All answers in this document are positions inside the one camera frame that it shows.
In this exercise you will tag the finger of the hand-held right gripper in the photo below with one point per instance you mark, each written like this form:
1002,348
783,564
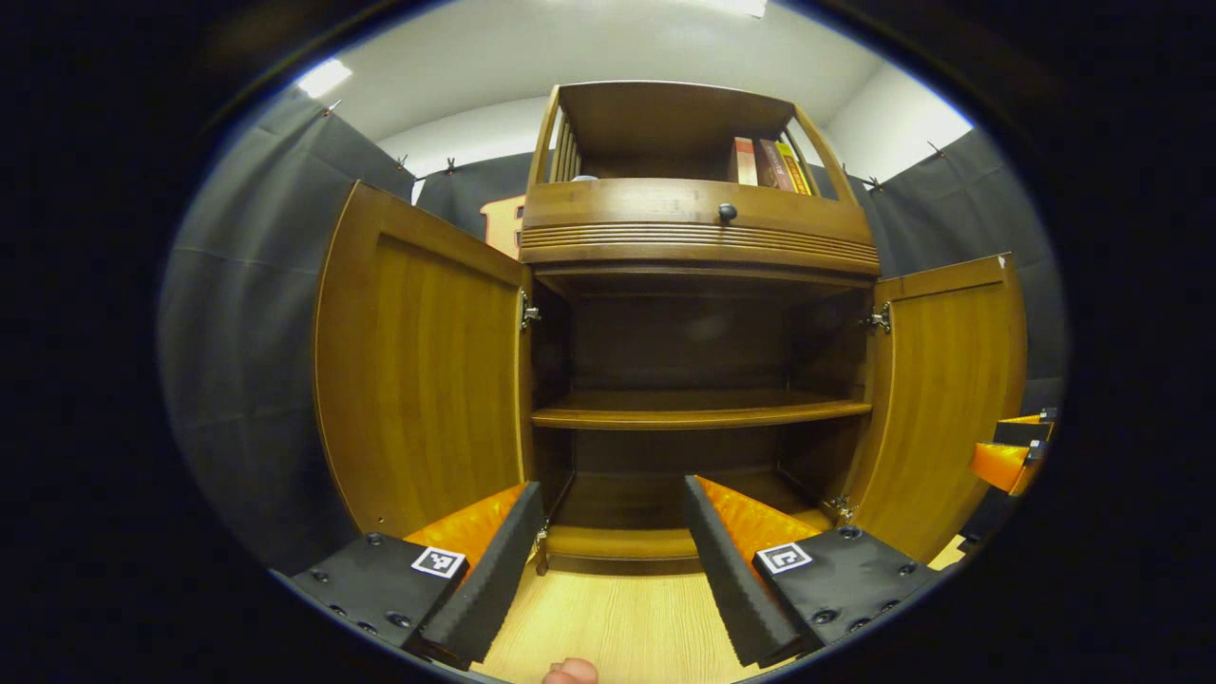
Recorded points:
997,465
1021,433

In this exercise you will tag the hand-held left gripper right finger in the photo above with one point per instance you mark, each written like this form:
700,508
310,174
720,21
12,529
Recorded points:
727,579

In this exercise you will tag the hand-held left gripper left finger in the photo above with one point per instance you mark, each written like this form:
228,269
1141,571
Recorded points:
489,579

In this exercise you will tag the metal door hinge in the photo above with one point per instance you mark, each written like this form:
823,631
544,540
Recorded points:
879,318
529,312
840,509
541,546

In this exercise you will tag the wooden cabinet drawer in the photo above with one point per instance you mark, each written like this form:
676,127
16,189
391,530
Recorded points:
617,201

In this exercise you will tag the wooden inner shelf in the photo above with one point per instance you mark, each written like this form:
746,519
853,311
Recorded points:
693,410

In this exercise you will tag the black backdrop cloth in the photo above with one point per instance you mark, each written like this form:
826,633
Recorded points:
247,332

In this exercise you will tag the yellow book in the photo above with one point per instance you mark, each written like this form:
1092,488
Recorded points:
794,169

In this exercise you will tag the black round drawer knob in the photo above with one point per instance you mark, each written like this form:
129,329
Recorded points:
727,213

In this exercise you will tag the orange book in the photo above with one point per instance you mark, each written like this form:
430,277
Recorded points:
746,163

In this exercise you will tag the small ceiling light panel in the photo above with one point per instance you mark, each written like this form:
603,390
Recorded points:
325,78

